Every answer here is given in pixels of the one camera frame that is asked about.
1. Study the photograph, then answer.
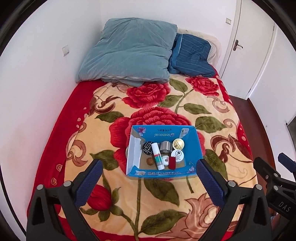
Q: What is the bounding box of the white cream jar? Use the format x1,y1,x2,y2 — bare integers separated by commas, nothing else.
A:
171,150,185,163

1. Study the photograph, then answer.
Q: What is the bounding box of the red small box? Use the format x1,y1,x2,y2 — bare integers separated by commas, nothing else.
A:
168,157,176,170

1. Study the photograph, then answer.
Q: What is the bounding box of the brown walnut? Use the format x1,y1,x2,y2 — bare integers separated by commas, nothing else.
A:
147,158,154,166

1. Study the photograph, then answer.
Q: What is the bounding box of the black round patterned tin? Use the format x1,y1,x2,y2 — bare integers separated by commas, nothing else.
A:
142,141,153,156

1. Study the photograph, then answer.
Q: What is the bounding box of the blue cardboard box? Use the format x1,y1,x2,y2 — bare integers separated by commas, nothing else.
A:
125,125,203,179

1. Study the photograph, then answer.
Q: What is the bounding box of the small white oval object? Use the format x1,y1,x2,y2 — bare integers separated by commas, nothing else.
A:
162,155,170,166

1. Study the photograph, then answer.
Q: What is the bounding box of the silver metal tin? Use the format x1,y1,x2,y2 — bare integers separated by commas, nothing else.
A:
159,141,173,154

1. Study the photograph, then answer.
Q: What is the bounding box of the white tube with green label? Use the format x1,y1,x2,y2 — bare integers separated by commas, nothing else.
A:
151,143,165,171

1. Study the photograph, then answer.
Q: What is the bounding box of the cream white pillow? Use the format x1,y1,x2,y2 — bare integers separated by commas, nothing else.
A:
177,28,221,67

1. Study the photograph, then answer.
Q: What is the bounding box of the white door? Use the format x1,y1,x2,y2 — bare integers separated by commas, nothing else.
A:
220,1,275,99

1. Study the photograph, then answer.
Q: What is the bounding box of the dark blue striped pillow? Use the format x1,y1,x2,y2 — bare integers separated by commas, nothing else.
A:
168,33,216,77

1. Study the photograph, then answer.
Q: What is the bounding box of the grey-blue pillow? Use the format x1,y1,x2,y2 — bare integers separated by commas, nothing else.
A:
77,18,178,87

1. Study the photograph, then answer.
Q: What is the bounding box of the brass door handle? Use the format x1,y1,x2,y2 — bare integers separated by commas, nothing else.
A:
233,40,243,51

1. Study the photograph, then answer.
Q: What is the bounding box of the wall light switch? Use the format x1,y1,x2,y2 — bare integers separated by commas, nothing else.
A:
62,45,70,57

